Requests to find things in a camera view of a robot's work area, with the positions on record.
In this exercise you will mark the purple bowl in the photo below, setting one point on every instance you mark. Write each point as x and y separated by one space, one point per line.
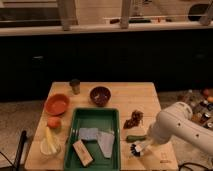
100 96

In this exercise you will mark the white dish brush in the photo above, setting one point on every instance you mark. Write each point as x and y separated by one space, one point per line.
137 149

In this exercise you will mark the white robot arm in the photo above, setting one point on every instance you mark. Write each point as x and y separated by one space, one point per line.
175 120

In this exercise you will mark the orange bowl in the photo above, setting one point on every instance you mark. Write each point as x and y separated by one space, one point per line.
56 104

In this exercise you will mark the wooden block brush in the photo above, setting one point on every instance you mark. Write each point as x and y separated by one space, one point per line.
82 152

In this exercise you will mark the green plastic tray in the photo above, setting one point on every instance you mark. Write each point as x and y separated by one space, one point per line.
104 119

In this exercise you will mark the dried red chili bunch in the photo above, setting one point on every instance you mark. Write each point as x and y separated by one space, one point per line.
135 119

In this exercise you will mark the grey cloth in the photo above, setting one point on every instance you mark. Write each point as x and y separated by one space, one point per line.
105 141

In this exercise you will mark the green chili pepper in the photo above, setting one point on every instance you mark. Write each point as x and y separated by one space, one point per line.
134 138

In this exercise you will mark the orange fruit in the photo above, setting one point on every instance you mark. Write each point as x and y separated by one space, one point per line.
54 122

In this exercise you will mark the yellow corn cob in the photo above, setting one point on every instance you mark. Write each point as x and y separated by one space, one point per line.
50 139

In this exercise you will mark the spice bottle rack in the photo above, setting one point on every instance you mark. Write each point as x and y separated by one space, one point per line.
201 105

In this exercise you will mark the black pole stand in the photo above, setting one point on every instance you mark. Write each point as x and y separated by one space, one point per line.
19 151

